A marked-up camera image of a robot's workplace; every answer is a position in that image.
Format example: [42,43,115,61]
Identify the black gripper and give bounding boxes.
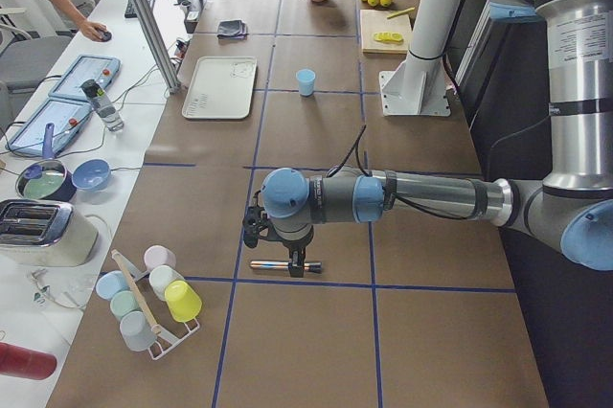
[275,224,314,278]

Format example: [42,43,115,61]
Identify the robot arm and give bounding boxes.
[242,0,612,277]

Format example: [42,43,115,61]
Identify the light blue cup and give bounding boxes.
[296,68,316,97]

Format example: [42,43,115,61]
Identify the yellow cup on rack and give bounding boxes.
[164,280,203,323]

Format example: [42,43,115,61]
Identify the white cup on rack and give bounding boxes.
[148,264,184,302]

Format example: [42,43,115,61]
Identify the pink cup on rack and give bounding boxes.
[143,245,176,272]

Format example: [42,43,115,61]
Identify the white cup rack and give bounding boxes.
[110,249,201,360]

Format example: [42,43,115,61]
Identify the grey cup on rack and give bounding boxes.
[120,310,156,351]

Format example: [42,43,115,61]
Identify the green cup on rack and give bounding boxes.
[110,290,140,322]

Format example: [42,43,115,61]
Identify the blue cup on rack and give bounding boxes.
[95,270,129,301]

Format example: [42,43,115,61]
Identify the steel muddler black tip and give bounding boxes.
[249,260,323,273]

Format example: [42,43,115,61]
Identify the wooden cutting board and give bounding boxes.
[360,10,413,55]

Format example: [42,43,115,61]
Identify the yellow plastic knife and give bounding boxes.
[386,7,416,20]

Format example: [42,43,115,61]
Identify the yellow lemon slices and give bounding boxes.
[373,32,404,44]

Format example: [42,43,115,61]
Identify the grey purple folded cloth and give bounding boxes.
[216,19,249,39]

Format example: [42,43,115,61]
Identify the cream bear tray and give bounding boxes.
[182,57,257,120]

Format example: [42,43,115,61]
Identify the blue bowl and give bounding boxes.
[72,159,111,192]

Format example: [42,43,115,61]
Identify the clear water bottle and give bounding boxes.
[80,79,124,132]

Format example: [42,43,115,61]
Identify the far teach pendant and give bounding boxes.
[49,55,121,102]

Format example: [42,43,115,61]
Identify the teach pendant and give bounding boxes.
[4,97,94,158]
[49,55,121,102]

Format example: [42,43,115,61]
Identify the dark blue saucepan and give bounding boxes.
[15,123,77,202]

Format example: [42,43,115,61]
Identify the cream toaster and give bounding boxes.
[1,199,98,267]

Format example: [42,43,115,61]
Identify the near teach pendant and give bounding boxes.
[4,97,94,158]

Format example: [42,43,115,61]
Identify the red bottle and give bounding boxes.
[1,343,57,380]

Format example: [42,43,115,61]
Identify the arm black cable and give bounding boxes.
[327,124,480,220]

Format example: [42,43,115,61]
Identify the white pedestal column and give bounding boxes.
[379,0,460,117]

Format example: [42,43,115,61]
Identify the aluminium frame post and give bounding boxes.
[130,0,181,94]

